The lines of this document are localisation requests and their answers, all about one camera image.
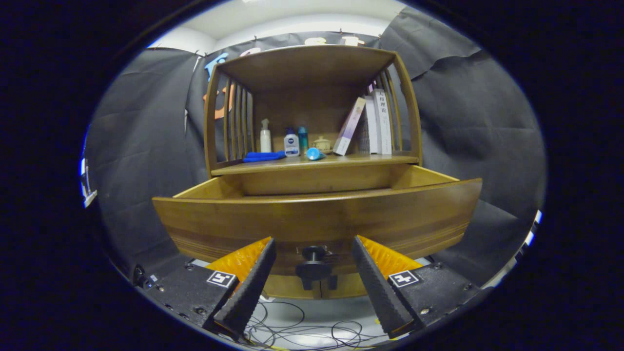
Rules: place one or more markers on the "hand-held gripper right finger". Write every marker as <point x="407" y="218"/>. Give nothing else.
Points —
<point x="380" y="292"/>

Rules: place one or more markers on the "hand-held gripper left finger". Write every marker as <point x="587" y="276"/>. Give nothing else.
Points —
<point x="251" y="292"/>

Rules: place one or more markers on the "black round drawer knob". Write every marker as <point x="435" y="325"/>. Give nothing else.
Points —
<point x="314" y="269"/>

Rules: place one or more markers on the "blue white cosmetic tube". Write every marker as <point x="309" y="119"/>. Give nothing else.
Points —
<point x="314" y="154"/>

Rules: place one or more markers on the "wooden cabinet door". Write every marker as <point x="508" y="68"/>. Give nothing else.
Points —
<point x="282" y="287"/>
<point x="351" y="287"/>

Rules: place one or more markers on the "wooden countertop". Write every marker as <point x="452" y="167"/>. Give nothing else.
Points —
<point x="351" y="159"/>

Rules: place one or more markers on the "wooden cabinet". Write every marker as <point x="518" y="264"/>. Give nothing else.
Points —
<point x="302" y="63"/>

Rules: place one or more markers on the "blue folded cloth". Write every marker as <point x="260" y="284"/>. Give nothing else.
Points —
<point x="263" y="156"/>

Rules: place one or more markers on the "white spray bottle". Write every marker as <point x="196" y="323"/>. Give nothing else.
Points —
<point x="265" y="141"/>

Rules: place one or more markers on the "white lotion bottle blue cap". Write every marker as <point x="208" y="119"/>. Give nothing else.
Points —
<point x="291" y="145"/>

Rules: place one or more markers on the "beige lidded ceramic cup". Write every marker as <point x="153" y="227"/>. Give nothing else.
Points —
<point x="321" y="145"/>

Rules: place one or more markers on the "teal slim bottle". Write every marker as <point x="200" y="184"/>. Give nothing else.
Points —
<point x="303" y="140"/>

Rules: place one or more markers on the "purple white leaning book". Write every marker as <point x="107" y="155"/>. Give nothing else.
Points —
<point x="350" y="126"/>

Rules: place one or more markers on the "white book with printed spine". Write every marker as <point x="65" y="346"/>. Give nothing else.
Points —
<point x="383" y="122"/>

